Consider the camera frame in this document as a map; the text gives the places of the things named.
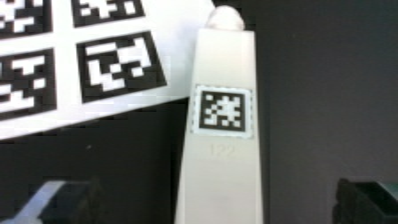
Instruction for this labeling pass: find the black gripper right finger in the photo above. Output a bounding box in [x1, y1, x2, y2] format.
[332, 179, 398, 224]

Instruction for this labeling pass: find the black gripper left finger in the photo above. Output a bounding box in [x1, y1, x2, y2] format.
[10, 180, 105, 224]

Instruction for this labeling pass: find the white desk leg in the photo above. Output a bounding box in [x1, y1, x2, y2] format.
[174, 5, 263, 224]

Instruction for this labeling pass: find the white marker base plate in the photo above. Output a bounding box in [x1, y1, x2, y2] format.
[0, 0, 215, 140]

